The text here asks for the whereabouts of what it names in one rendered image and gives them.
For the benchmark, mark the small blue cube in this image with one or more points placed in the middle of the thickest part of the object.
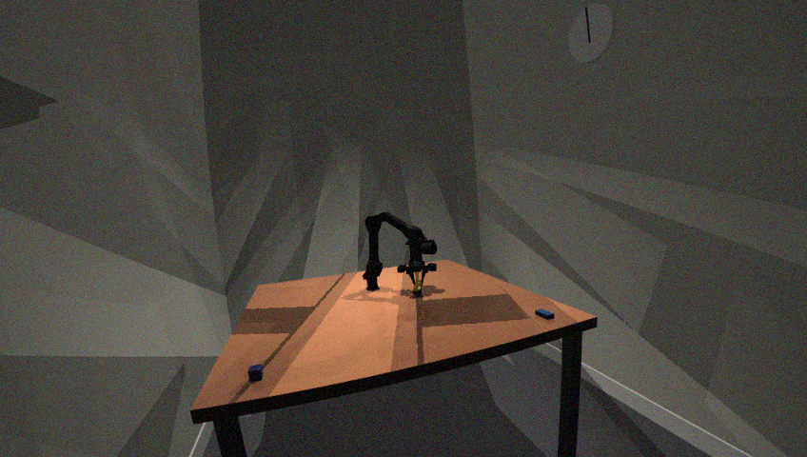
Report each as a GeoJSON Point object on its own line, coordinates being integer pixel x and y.
{"type": "Point", "coordinates": [255, 373]}

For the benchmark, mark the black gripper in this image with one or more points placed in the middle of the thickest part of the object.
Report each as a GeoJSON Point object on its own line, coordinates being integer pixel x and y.
{"type": "Point", "coordinates": [403, 268]}

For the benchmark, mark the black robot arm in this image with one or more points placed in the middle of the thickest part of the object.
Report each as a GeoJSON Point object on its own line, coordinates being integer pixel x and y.
{"type": "Point", "coordinates": [416, 240]}

